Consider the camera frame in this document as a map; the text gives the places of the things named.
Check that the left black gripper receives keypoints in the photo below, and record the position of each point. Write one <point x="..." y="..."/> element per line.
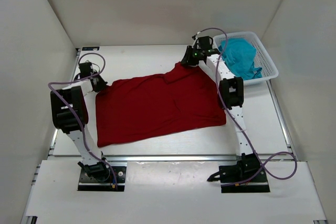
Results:
<point x="98" y="84"/>

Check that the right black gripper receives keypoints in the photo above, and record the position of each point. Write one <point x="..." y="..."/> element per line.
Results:
<point x="189" y="57"/>

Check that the red t shirt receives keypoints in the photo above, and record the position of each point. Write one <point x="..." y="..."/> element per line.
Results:
<point x="135" y="109"/>

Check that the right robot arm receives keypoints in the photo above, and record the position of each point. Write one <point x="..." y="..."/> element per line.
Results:
<point x="230" y="90"/>

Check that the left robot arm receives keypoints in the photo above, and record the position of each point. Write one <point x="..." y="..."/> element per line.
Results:
<point x="80" y="134"/>

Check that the teal t shirt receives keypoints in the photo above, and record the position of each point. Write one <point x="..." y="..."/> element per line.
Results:
<point x="239" y="56"/>

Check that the white plastic basket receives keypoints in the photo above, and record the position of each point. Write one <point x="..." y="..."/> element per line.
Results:
<point x="262" y="58"/>

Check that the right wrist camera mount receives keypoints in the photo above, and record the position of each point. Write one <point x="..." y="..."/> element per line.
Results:
<point x="195" y="38"/>

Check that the aluminium front rail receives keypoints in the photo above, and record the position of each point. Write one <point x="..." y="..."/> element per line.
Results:
<point x="169" y="158"/>

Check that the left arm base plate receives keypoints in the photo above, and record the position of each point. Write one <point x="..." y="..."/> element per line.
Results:
<point x="98" y="177"/>

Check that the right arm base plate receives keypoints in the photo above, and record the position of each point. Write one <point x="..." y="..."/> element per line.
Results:
<point x="234" y="182"/>

